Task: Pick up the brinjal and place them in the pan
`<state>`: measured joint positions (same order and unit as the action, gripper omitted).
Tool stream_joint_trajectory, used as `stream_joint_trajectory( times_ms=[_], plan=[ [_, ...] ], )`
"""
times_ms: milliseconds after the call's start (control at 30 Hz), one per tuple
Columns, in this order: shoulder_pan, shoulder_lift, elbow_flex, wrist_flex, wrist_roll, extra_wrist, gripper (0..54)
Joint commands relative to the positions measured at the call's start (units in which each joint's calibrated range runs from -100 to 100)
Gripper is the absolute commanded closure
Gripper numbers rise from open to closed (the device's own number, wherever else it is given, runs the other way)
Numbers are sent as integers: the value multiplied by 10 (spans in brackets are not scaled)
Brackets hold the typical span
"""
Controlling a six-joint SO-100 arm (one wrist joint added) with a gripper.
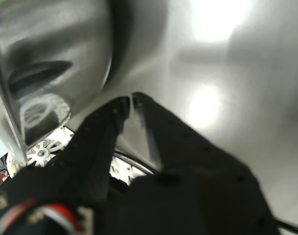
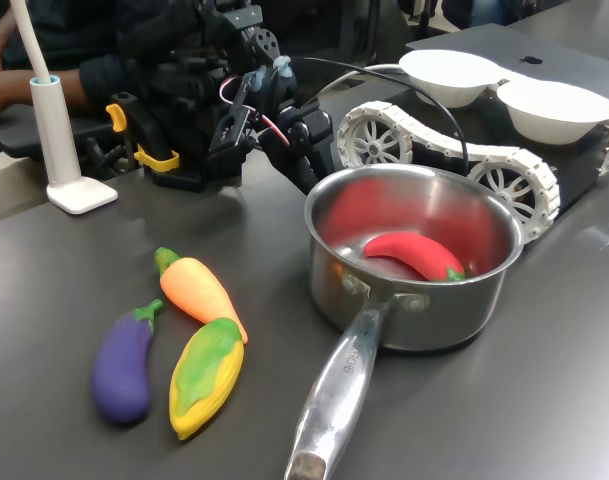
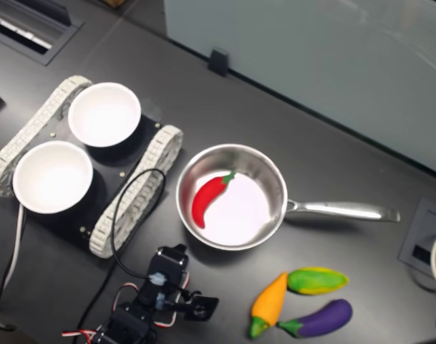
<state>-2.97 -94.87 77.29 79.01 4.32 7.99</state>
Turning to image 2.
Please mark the purple toy aubergine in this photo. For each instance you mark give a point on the purple toy aubergine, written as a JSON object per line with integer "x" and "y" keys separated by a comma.
{"x": 121, "y": 365}

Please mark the pale grey putty lump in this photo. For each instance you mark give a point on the pale grey putty lump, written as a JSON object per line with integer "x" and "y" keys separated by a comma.
{"x": 258, "y": 80}
{"x": 284, "y": 66}

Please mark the red toy chilli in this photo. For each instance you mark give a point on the red toy chilli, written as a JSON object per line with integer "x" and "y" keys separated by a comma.
{"x": 414, "y": 252}

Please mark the black and yellow clamp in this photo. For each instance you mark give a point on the black and yellow clamp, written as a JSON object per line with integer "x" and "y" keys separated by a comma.
{"x": 151, "y": 145}

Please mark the white bowl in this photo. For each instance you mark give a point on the white bowl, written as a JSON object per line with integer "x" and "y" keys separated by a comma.
{"x": 554, "y": 112}
{"x": 449, "y": 75}

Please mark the orange toy carrot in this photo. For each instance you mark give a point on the orange toy carrot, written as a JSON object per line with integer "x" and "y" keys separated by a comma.
{"x": 199, "y": 290}

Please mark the small white-tracked vehicle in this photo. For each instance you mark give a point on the small white-tracked vehicle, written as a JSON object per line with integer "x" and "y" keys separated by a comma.
{"x": 514, "y": 172}

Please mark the person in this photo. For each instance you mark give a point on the person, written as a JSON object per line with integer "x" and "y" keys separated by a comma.
{"x": 74, "y": 35}

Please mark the yellow green toy corn cob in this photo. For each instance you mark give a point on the yellow green toy corn cob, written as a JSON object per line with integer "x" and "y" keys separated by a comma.
{"x": 204, "y": 380}

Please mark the black armrest pad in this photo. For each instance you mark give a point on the black armrest pad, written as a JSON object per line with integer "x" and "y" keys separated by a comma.
{"x": 21, "y": 142}

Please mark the grey laptop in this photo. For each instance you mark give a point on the grey laptop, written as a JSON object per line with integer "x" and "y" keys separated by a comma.
{"x": 574, "y": 60}

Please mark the white post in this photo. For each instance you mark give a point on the white post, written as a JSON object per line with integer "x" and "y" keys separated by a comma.
{"x": 59, "y": 135}

